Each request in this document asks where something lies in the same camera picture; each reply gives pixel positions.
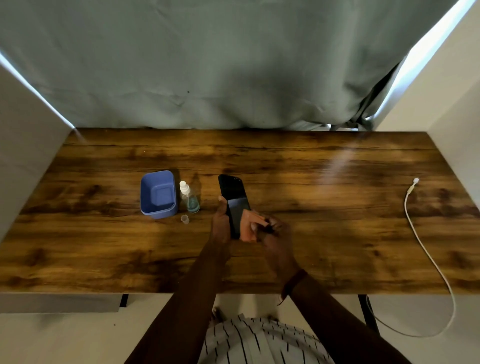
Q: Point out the person's right hand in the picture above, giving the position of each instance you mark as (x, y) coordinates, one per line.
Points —
(279, 251)

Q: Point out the person's left hand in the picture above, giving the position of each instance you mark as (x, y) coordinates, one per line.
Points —
(219, 232)

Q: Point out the orange cleaning cloth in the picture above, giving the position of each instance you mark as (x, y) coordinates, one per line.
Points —
(247, 232)

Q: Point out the clear spray bottle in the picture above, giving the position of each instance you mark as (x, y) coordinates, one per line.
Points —
(193, 204)

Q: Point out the black smartphone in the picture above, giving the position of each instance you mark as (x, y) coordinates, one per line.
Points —
(232, 191)

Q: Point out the blue plastic container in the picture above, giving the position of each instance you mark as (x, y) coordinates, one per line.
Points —
(159, 195)

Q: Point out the person's left forearm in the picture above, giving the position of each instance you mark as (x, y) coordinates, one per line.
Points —
(176, 315)

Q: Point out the person's right forearm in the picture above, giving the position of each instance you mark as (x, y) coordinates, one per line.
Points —
(345, 330)

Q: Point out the red wrist band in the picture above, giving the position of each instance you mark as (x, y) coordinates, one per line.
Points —
(294, 283)

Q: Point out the small clear bottle cap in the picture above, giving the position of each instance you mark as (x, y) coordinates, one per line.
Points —
(184, 219)

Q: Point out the white striped shirt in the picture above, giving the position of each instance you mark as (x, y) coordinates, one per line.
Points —
(262, 345)

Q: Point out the black table leg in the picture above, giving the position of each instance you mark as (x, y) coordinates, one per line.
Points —
(369, 315)
(123, 300)

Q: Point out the grey-green curtain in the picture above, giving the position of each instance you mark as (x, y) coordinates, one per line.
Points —
(225, 63)

